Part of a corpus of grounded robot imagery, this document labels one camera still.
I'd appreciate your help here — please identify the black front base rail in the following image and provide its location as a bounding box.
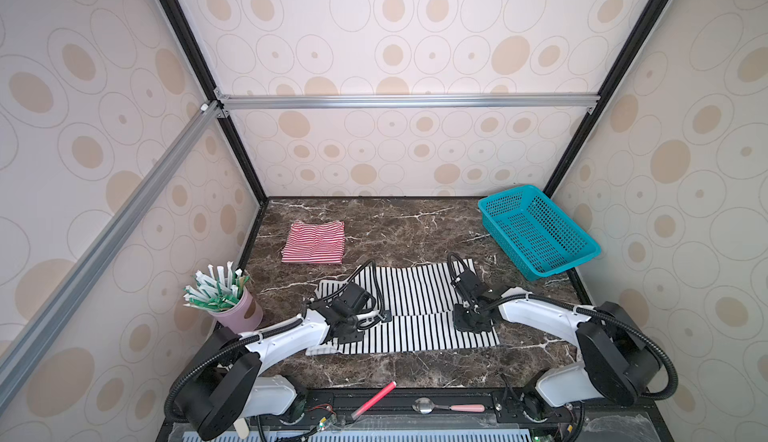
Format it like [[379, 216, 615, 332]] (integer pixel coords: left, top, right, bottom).
[[157, 385, 673, 442]]

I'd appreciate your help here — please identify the pink marker pen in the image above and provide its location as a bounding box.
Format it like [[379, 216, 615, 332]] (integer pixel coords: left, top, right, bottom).
[[351, 381, 397, 421]]

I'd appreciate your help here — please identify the black white striped tank top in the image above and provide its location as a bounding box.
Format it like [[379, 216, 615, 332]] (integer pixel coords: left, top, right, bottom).
[[305, 262, 499, 356]]

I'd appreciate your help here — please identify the diagonal aluminium left rail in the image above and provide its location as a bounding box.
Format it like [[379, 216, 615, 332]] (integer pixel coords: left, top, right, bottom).
[[1, 100, 223, 410]]

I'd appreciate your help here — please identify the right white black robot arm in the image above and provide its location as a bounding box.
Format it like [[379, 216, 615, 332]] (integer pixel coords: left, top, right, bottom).
[[447, 253, 679, 420]]

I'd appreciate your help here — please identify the right black corner post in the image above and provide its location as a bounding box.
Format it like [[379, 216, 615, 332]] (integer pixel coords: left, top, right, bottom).
[[543, 0, 671, 198]]

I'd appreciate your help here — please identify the left black corner post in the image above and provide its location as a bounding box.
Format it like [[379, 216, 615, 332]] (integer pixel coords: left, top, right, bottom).
[[158, 0, 269, 205]]

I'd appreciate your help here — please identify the horizontal aluminium back rail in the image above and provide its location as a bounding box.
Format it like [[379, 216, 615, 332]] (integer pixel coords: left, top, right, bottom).
[[221, 93, 600, 110]]

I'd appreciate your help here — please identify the green white straws bundle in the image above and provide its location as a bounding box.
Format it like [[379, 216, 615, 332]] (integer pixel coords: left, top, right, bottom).
[[183, 261, 250, 313]]

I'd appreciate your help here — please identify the black corner post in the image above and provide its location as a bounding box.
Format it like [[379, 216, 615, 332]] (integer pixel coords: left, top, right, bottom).
[[543, 0, 671, 198], [158, 0, 269, 205]]

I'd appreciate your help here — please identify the pink handled metal spoon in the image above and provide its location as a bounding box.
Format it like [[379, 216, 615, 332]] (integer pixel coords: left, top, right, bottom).
[[412, 397, 485, 415]]

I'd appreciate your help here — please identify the red white striped tank top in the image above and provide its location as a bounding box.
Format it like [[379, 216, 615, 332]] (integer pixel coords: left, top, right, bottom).
[[282, 221, 345, 265]]

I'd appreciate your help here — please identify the pink cup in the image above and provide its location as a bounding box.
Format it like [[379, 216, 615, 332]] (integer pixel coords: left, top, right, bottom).
[[212, 289, 264, 333]]

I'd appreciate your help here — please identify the teal plastic basket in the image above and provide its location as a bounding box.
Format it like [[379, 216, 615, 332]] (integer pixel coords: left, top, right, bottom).
[[478, 185, 601, 281]]

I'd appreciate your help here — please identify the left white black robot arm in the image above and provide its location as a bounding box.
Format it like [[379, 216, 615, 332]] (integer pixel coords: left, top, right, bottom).
[[163, 259, 392, 441]]

